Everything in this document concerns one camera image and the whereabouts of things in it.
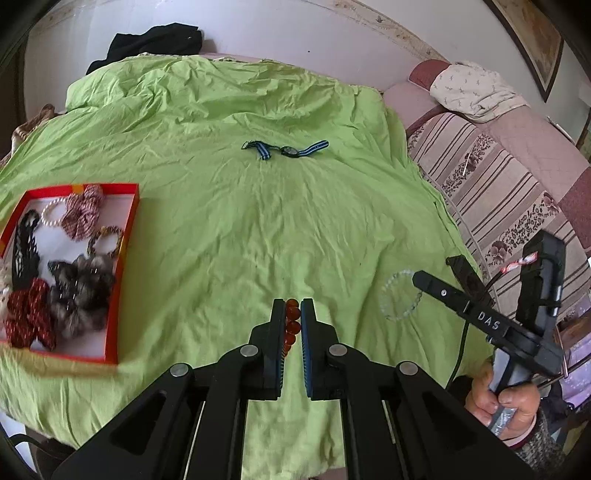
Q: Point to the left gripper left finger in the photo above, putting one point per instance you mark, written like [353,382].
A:
[189,423]

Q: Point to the fingers of the right gripper view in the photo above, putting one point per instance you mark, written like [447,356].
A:
[443,290]

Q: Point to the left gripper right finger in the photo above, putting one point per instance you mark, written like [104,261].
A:
[397,421]

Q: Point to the black grey organza scrunchie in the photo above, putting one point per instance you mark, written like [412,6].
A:
[79,298]

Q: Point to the red polka dot scrunchie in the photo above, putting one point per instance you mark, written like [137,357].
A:
[29,317]

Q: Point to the black hair claw clips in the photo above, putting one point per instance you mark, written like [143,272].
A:
[25,261]

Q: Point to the red plaid scrunchie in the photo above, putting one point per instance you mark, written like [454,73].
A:
[82,212]

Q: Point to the person right hand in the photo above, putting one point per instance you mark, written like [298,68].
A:
[523,399]

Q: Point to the striped floral pillow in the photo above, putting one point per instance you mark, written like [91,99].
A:
[496,201]

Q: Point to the pink quilted headboard cushion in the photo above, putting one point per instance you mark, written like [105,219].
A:
[537,144]

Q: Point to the red tray box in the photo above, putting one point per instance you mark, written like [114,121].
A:
[62,258]

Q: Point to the green bed cover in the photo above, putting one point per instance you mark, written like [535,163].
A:
[219,234]

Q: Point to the black garment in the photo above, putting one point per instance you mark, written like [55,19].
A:
[171,39]

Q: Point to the blue striped strap watch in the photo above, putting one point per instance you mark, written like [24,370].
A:
[265,150]

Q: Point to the framed wall picture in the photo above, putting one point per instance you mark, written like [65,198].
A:
[536,37]

